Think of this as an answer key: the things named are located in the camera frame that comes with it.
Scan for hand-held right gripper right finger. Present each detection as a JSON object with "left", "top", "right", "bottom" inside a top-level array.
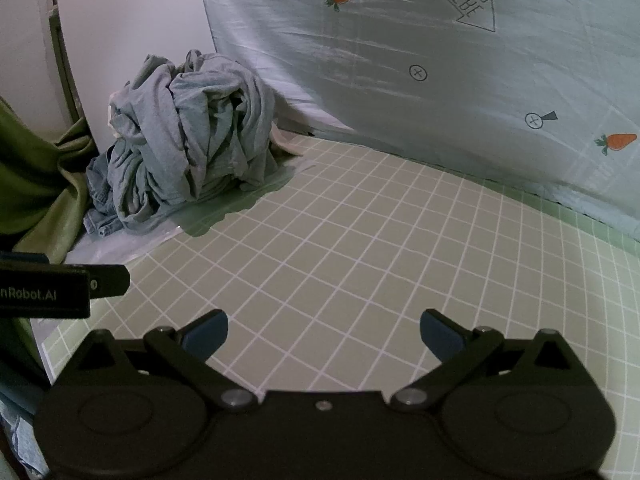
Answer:
[{"left": 389, "top": 309, "right": 584, "bottom": 414}]

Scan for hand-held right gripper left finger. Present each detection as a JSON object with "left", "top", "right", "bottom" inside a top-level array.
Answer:
[{"left": 75, "top": 309, "right": 259, "bottom": 413}]

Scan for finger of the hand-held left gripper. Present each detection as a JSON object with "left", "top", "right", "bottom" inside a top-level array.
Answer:
[{"left": 86, "top": 264, "right": 130, "bottom": 298}]

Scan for grey-blue shirt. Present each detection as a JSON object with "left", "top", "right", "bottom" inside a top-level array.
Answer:
[{"left": 86, "top": 49, "right": 279, "bottom": 233}]

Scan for blue denim jeans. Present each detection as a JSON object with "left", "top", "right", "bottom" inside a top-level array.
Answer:
[{"left": 82, "top": 152, "right": 132, "bottom": 237}]

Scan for green cloth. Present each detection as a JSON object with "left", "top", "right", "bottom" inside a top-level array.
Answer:
[{"left": 0, "top": 96, "right": 102, "bottom": 266}]

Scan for green grid-pattern mat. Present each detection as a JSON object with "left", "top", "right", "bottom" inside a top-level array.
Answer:
[{"left": 42, "top": 132, "right": 640, "bottom": 480}]

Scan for white board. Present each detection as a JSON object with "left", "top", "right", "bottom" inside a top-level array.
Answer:
[{"left": 54, "top": 0, "right": 217, "bottom": 147}]

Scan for light blue printed sheet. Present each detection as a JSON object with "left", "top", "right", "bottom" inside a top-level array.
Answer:
[{"left": 194, "top": 0, "right": 640, "bottom": 242}]

